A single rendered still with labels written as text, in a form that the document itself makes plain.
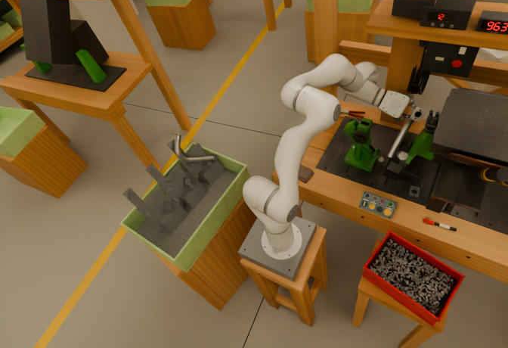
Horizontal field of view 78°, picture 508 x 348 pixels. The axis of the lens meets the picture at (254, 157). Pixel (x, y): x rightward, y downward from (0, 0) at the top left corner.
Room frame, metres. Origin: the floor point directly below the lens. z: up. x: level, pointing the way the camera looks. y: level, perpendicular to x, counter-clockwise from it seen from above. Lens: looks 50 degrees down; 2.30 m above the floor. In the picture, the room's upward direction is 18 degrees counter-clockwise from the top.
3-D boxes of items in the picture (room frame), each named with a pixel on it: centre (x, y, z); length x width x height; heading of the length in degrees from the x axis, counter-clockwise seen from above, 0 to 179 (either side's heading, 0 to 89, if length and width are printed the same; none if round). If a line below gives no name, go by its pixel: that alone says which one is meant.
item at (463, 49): (0.95, -0.91, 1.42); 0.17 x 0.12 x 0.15; 44
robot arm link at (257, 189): (0.66, 0.01, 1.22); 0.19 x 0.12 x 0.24; 35
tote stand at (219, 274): (1.08, 0.43, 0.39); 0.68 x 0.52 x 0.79; 124
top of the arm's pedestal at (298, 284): (0.63, 0.00, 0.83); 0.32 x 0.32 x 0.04; 48
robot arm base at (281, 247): (0.63, -0.01, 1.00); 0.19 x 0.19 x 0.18
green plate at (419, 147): (0.73, -0.74, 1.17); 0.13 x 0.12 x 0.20; 44
